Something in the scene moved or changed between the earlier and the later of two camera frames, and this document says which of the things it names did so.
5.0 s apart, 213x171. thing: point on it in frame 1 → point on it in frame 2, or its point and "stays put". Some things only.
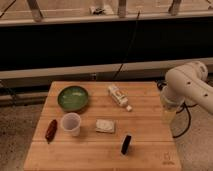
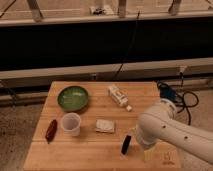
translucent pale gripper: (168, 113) → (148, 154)
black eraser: (126, 144) stays put
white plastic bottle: (120, 95) stays put
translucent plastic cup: (70, 123) stays put
